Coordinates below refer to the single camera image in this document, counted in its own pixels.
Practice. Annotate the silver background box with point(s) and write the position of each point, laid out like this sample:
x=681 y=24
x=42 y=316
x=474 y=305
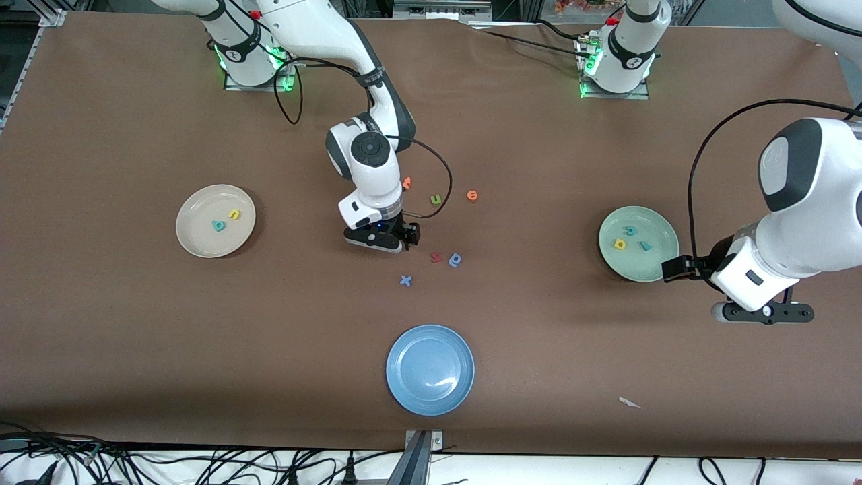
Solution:
x=438 y=10

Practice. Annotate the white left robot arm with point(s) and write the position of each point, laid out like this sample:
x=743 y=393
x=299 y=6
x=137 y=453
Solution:
x=821 y=202

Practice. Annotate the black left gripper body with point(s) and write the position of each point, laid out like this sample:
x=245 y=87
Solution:
x=708 y=263

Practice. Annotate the white paper scrap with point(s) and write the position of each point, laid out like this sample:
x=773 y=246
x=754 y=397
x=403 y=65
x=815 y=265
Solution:
x=627 y=402

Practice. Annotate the beige brown plate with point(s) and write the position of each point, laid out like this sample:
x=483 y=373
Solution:
x=199 y=236

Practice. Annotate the grey metal camera mount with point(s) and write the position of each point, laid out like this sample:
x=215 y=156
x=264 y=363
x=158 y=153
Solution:
x=414 y=465

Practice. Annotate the blue foam letter a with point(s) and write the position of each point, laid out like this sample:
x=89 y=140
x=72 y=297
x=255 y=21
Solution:
x=451 y=260

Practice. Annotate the orange background clutter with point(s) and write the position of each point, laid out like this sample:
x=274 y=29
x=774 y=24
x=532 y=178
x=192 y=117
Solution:
x=579 y=5

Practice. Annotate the blue plate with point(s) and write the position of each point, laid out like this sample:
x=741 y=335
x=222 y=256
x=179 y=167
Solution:
x=429 y=370

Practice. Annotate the green plate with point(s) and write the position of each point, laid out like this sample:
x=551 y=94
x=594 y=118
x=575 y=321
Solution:
x=640 y=266

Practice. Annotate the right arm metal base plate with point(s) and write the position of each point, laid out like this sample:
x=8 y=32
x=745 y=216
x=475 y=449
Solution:
x=259 y=87

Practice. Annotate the aluminium edge profile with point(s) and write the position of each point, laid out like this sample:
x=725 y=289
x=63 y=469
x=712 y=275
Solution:
x=50 y=17

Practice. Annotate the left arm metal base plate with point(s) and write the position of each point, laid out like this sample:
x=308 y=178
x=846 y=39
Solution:
x=616 y=96

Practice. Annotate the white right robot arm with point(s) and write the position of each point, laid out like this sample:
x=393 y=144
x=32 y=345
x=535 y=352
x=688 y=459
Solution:
x=374 y=175

